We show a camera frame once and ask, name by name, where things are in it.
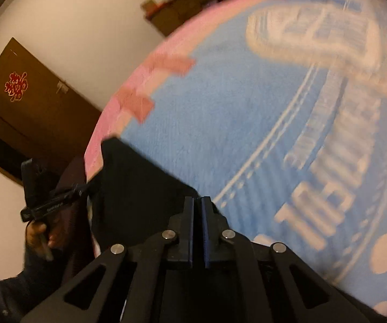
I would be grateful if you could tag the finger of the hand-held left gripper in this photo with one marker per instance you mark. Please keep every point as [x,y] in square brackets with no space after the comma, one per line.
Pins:
[80,190]

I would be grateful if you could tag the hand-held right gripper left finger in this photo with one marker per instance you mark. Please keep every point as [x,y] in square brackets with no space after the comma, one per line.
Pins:
[189,232]

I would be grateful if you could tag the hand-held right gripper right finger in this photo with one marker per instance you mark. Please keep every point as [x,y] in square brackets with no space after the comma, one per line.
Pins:
[207,232]

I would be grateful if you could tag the black pants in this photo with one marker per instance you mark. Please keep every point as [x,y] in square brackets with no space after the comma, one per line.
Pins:
[139,188]

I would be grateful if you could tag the person's left forearm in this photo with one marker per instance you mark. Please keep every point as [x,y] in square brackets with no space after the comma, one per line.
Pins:
[18,296]

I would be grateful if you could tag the person's left hand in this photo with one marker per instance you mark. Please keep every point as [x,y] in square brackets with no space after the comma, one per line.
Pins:
[57,234]

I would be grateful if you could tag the brown wooden door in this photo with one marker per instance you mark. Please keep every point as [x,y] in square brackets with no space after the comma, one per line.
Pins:
[31,117]

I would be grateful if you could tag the red paper door decoration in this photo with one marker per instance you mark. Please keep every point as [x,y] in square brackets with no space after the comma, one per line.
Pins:
[16,86]

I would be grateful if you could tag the blue pink printed blanket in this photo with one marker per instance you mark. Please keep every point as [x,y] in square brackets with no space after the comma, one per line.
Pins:
[220,107]

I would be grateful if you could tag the dark wooden cabinet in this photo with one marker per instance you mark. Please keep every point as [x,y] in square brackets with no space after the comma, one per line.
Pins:
[183,8]

